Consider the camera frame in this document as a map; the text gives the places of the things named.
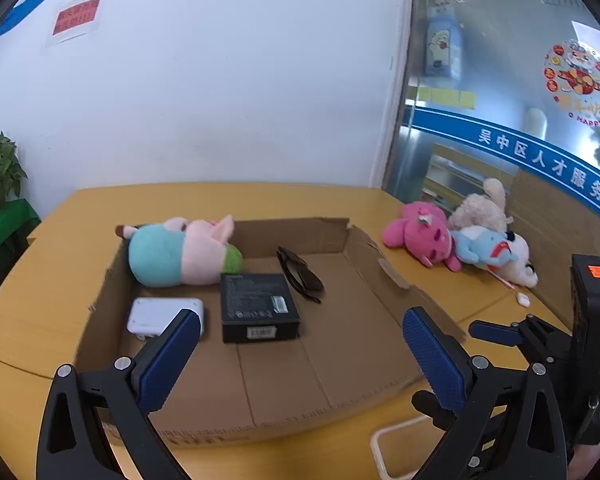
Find person's right forearm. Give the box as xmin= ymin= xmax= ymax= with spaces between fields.
xmin=569 ymin=442 xmax=600 ymax=480

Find red wall notice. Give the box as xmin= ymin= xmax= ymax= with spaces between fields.
xmin=45 ymin=0 xmax=106 ymax=48

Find wooden desktop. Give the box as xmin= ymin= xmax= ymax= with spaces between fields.
xmin=0 ymin=182 xmax=581 ymax=480

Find glass door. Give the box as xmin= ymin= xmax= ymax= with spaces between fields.
xmin=382 ymin=0 xmax=600 ymax=221

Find black metal rack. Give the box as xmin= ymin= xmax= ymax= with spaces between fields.
xmin=0 ymin=230 xmax=31 ymax=311

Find white power adapter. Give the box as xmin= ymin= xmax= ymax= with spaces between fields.
xmin=127 ymin=296 xmax=208 ymax=343

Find yellow sticky notes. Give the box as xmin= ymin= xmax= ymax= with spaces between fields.
xmin=420 ymin=87 xmax=476 ymax=108

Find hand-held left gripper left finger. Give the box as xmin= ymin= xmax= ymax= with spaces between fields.
xmin=36 ymin=308 xmax=202 ymax=480

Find blue banner door decal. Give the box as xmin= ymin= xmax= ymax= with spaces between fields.
xmin=410 ymin=105 xmax=600 ymax=231

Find teal and pink plush pig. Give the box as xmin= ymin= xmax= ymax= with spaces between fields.
xmin=115 ymin=214 xmax=244 ymax=289

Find black product box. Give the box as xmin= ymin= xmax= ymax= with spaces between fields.
xmin=220 ymin=272 xmax=302 ymax=345

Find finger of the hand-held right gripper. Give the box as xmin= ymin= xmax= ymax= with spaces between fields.
xmin=469 ymin=314 xmax=576 ymax=367
xmin=411 ymin=390 xmax=457 ymax=429

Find cardboard box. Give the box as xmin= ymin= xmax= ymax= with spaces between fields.
xmin=75 ymin=216 xmax=468 ymax=451

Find white plush dog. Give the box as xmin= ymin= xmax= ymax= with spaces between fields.
xmin=495 ymin=230 xmax=540 ymax=289

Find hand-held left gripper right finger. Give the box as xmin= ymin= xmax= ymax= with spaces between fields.
xmin=402 ymin=306 xmax=568 ymax=480

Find cream plush rabbit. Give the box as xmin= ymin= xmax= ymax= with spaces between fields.
xmin=447 ymin=178 xmax=511 ymax=233

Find black sunglasses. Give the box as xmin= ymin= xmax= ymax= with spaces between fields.
xmin=276 ymin=246 xmax=326 ymax=305

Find white rimmed tray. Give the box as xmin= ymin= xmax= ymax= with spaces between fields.
xmin=369 ymin=417 xmax=448 ymax=480

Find blue carton shaped poster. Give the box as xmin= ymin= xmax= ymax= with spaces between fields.
xmin=425 ymin=5 xmax=463 ymax=81

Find round festive door sticker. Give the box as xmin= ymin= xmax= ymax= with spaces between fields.
xmin=544 ymin=40 xmax=600 ymax=126

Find pink plush toy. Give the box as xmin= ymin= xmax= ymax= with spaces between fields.
xmin=383 ymin=201 xmax=463 ymax=273

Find light blue plush toy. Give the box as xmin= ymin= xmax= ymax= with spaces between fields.
xmin=452 ymin=226 xmax=511 ymax=267

